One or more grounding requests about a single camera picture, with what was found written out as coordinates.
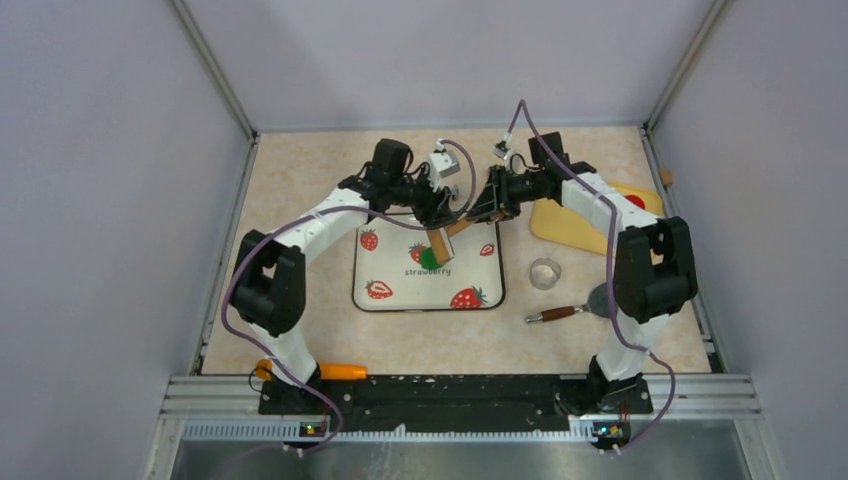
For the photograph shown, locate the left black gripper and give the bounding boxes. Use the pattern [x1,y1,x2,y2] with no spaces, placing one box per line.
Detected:
[389,166,457,229]

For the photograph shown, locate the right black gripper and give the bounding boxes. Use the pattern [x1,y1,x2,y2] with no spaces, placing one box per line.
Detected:
[467,165,545,225]

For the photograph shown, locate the wooden rolling pin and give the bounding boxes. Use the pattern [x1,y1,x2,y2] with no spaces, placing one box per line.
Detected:
[426,217,500,265]

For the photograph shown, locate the green dough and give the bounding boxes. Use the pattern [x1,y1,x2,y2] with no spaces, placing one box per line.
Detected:
[419,248,443,270]

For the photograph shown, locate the white strawberry tray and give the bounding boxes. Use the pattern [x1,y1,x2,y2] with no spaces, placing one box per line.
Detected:
[352,215,506,312]

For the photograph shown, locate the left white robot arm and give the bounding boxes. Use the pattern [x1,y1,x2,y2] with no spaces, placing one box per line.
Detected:
[221,139,460,414]

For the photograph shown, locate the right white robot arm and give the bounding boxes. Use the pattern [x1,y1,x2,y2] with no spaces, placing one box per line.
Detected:
[466,132,698,412]

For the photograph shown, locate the red dough disc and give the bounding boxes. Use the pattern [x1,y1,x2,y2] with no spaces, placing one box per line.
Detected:
[625,194,646,209]

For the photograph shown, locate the yellow cutting board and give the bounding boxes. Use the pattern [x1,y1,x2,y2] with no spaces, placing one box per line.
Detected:
[529,182,664,255]

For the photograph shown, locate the small wooden block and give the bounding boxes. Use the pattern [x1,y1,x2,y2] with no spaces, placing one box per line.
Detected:
[658,168,674,188]

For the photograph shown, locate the orange marker pen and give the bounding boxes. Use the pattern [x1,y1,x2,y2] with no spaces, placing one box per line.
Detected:
[256,359,368,381]

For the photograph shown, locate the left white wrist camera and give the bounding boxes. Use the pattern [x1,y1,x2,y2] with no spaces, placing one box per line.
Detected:
[427,138,461,192]

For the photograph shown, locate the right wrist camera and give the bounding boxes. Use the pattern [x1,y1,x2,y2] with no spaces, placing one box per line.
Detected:
[493,133,515,164]

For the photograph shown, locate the round metal cutter ring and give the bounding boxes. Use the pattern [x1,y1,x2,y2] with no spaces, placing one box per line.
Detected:
[528,257,562,291]

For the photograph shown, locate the wooden handled scraper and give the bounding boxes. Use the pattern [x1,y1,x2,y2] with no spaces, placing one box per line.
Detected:
[525,284,611,324]

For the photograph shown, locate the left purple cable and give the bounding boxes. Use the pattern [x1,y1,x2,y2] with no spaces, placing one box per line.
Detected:
[221,139,478,455]

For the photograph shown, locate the purple cable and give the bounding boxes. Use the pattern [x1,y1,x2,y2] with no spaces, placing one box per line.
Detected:
[221,139,478,455]
[506,99,677,452]

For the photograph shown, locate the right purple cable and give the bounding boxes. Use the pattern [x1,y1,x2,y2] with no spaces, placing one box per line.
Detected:
[506,99,677,452]

